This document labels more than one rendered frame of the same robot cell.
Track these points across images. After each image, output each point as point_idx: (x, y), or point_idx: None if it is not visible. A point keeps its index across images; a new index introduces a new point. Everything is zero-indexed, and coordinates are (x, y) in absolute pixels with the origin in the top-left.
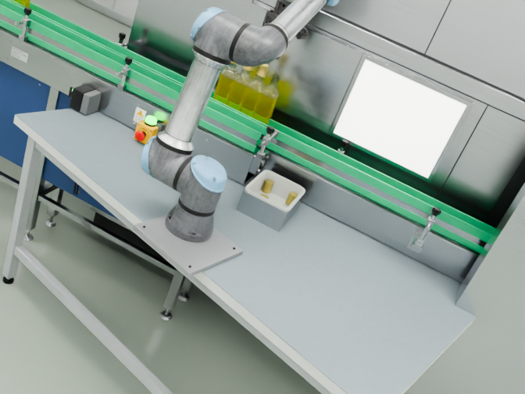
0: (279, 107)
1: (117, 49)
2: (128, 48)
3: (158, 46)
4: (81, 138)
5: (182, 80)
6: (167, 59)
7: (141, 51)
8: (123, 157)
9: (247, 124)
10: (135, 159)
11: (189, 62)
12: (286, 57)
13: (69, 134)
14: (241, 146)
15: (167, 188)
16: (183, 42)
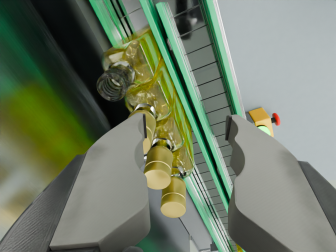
0: (69, 68)
1: (220, 244)
2: (189, 245)
3: (175, 246)
4: (323, 135)
5: (191, 186)
6: (169, 226)
7: (183, 241)
8: (314, 94)
9: (179, 49)
10: (305, 86)
11: (156, 215)
12: (6, 164)
13: (329, 143)
14: (204, 17)
15: (331, 12)
16: (161, 250)
